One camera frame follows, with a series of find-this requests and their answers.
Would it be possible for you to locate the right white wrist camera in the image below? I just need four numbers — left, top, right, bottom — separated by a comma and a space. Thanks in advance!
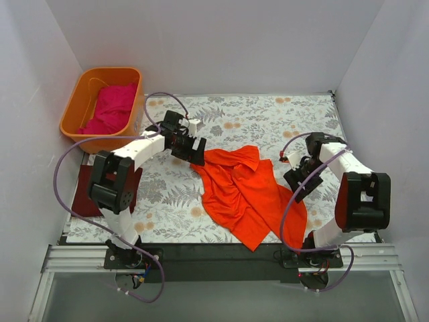
279, 151, 302, 169

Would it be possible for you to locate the pink t shirt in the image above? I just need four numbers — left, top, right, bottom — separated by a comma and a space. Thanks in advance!
77, 83, 137, 135

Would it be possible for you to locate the orange plastic basket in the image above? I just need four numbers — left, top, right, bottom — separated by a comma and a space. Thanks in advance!
60, 66, 144, 154

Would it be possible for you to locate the aluminium frame rail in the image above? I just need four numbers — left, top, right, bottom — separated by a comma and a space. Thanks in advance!
29, 243, 418, 321

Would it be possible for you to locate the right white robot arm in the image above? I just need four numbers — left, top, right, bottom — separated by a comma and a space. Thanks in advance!
279, 132, 391, 267

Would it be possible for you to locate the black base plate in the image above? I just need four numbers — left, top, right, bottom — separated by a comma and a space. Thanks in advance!
103, 241, 345, 284

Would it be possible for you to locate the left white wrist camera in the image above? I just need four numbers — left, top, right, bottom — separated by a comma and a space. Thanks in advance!
184, 119, 202, 136

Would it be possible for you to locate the folded dark red t shirt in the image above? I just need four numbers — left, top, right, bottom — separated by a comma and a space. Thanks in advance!
72, 165, 143, 218

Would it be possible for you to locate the orange t shirt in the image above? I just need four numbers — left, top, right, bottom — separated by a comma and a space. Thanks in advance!
191, 146, 308, 251

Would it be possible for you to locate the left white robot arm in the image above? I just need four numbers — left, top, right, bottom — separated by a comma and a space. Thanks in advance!
88, 110, 206, 268

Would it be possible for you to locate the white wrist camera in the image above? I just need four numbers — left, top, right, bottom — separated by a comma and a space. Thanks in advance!
279, 151, 302, 169
184, 119, 202, 136

